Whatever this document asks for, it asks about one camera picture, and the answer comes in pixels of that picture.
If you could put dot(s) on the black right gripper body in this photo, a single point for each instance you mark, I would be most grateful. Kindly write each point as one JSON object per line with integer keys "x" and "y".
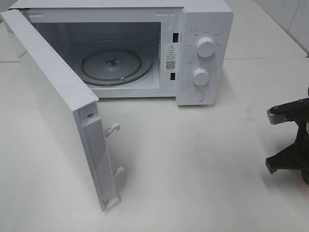
{"x": 302, "y": 141}

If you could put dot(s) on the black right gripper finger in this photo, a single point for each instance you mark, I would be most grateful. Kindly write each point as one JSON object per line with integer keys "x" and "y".
{"x": 282, "y": 162}
{"x": 285, "y": 110}

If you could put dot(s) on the white round door button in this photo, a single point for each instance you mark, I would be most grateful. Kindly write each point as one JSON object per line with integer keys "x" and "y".
{"x": 196, "y": 96}

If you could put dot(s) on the lower white microwave knob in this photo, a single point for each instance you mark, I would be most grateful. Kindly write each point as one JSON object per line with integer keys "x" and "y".
{"x": 200, "y": 77}

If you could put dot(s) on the white microwave knob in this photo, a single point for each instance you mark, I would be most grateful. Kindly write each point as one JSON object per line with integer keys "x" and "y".
{"x": 200, "y": 77}
{"x": 205, "y": 46}

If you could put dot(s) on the upper white microwave knob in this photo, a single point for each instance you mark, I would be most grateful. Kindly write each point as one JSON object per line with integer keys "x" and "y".
{"x": 205, "y": 46}

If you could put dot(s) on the white microwave oven body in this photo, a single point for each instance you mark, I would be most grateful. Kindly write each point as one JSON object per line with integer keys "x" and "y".
{"x": 166, "y": 30}

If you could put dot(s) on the glass microwave turntable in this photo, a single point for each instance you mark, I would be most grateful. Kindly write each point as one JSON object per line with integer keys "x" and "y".
{"x": 115, "y": 67}

